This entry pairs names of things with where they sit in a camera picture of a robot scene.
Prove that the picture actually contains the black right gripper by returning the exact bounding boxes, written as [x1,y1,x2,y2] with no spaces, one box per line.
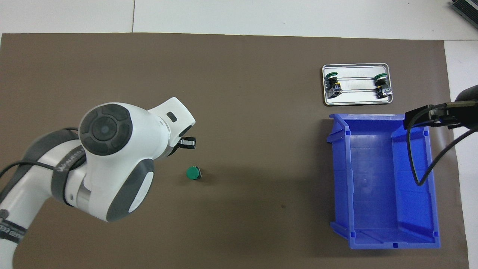
[404,85,478,130]

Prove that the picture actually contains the blue plastic storage bin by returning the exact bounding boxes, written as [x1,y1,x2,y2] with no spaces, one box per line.
[327,113,441,250]

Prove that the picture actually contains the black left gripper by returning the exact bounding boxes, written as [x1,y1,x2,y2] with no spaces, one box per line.
[166,126,196,155]

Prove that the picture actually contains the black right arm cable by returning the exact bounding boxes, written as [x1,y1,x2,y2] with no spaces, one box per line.
[406,101,478,186]

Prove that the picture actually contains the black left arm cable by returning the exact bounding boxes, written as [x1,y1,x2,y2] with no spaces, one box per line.
[0,127,88,180]

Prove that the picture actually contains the grey ribbed device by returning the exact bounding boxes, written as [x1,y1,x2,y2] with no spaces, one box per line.
[450,0,478,19]

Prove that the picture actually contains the brown table mat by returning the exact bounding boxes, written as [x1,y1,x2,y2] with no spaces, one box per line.
[0,33,470,269]

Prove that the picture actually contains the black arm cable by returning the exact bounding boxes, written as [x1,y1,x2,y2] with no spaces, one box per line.
[406,101,478,186]
[0,127,88,180]

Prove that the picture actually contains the grey metal tray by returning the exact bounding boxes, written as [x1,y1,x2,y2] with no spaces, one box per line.
[322,63,394,105]

